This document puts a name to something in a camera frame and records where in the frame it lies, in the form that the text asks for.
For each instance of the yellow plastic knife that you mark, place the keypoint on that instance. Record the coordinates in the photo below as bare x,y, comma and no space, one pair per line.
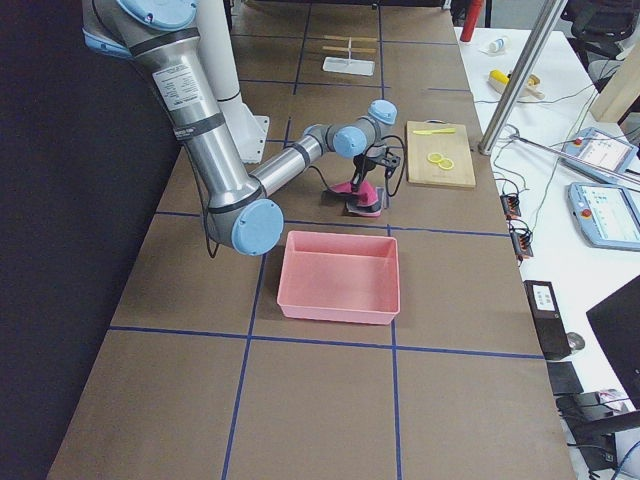
429,132

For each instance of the far orange connector block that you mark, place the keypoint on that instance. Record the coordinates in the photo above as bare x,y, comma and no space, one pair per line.
511,205

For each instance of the rear lemon slice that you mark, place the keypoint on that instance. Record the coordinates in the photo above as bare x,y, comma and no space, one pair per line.
435,157

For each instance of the near teach pendant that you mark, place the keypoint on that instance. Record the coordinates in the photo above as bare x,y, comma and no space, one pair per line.
606,215

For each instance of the front lemon slice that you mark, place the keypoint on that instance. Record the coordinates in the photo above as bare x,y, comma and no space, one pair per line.
446,164

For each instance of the far teach pendant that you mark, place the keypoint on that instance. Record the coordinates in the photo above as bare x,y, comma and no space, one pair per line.
598,151

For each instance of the black monitor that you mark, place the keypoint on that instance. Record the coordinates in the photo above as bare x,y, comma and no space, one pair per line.
615,324

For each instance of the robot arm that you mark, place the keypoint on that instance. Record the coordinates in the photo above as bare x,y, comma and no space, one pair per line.
183,49

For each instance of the orange connector block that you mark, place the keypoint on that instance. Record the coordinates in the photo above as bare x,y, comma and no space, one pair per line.
511,205
521,237

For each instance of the aluminium frame post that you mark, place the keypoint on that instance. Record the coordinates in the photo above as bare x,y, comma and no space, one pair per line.
543,27

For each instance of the black office chair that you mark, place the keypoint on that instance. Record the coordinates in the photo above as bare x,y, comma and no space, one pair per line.
598,26

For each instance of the near orange connector block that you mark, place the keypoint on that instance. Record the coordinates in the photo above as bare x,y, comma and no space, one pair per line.
521,237

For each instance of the black box with label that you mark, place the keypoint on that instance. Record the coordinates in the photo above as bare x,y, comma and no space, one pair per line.
547,319

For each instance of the pink and grey cloth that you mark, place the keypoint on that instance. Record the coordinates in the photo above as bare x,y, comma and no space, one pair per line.
364,201

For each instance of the bamboo cutting board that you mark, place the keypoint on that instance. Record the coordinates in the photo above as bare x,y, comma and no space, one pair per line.
455,147

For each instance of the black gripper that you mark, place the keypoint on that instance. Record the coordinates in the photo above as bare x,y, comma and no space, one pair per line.
361,169

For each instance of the pink plastic bin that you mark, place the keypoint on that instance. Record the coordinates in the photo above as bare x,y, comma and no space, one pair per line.
340,277

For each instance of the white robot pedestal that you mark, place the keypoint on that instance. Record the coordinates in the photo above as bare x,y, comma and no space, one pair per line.
248,131

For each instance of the lemon slice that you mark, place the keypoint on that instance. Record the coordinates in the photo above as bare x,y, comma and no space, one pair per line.
446,164
435,157

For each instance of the teach pendant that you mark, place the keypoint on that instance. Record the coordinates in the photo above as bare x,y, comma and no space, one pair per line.
598,151
606,215

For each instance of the red bottle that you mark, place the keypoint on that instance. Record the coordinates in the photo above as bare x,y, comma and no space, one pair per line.
472,13

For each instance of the white small bottle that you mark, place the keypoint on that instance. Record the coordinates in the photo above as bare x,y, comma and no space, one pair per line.
498,46

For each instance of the white rectangular tray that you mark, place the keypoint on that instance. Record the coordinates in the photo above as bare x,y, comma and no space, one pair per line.
348,66

